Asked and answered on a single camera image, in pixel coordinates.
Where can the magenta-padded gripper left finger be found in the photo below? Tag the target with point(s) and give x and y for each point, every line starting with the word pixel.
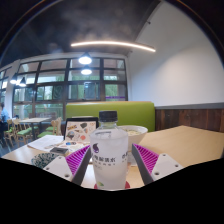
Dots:
pixel 61 166

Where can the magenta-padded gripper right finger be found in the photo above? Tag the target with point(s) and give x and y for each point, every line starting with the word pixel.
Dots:
pixel 163 166

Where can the clear black-capped drink bottle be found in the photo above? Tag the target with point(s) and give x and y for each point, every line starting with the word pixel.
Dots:
pixel 108 153

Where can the small dark wallet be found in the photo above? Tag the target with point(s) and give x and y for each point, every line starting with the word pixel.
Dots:
pixel 59 150

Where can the green-patterned white mug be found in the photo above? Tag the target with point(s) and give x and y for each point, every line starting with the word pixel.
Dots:
pixel 41 159

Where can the printed sticker sheet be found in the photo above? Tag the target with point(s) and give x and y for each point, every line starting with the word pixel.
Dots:
pixel 71 145

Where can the white paper sheet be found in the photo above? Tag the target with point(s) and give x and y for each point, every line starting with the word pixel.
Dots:
pixel 45 141

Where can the black-framed picture tablet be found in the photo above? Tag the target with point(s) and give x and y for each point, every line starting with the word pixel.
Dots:
pixel 78 128

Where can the white bowl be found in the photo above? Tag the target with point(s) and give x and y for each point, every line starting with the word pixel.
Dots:
pixel 136 133

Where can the green-seated wooden chairs group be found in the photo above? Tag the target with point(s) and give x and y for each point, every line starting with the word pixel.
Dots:
pixel 23 131

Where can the wooden dining table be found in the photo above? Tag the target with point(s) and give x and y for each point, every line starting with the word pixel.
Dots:
pixel 33 119

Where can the green upholstered bench backrest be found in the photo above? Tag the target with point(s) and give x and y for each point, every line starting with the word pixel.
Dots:
pixel 133 111

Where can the person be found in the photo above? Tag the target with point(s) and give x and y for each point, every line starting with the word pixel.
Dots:
pixel 4 115

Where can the dark-shaded pendant lamp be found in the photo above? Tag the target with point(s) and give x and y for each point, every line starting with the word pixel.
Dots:
pixel 13 80
pixel 22 83
pixel 85 60

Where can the curved linear ceiling light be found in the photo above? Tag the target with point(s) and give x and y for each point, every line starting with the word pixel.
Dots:
pixel 113 42

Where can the black-framed window wall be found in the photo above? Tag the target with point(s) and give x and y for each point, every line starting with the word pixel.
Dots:
pixel 56 91

